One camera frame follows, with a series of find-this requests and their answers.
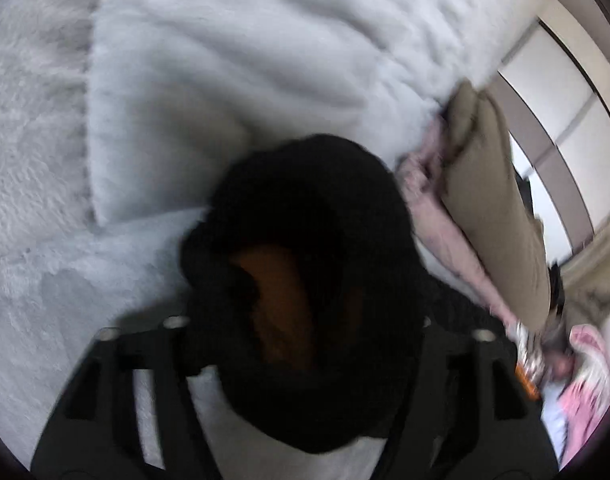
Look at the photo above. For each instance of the white wardrobe with brown frames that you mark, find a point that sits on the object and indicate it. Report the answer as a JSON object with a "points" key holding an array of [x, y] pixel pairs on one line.
{"points": [[560, 110]]}

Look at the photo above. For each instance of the tan cloth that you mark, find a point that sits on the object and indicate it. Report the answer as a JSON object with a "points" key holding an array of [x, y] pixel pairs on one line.
{"points": [[592, 280]]}

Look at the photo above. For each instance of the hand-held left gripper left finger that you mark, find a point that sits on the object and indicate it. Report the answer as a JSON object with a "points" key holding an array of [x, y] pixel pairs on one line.
{"points": [[167, 347]]}

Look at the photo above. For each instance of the pink and white cloth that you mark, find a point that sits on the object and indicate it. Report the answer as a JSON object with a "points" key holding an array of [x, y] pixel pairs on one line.
{"points": [[587, 390]]}

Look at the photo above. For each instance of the white plush blanket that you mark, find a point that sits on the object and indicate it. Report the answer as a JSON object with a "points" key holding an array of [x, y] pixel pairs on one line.
{"points": [[245, 60]]}

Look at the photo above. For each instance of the grey shaggy bed cover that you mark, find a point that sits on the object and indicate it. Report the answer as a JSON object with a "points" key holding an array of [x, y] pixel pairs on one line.
{"points": [[30, 125]]}

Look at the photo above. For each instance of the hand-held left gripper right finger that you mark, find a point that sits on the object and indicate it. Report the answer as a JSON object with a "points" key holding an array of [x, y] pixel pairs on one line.
{"points": [[465, 362]]}

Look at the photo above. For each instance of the tan pillow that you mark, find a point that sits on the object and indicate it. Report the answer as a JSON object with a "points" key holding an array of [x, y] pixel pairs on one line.
{"points": [[495, 200]]}

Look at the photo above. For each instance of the pale pink cloth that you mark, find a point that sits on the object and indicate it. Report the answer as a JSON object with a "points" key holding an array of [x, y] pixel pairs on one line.
{"points": [[447, 242]]}

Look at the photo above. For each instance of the black garment with orange lining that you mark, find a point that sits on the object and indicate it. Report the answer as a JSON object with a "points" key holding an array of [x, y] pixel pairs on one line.
{"points": [[310, 185]]}

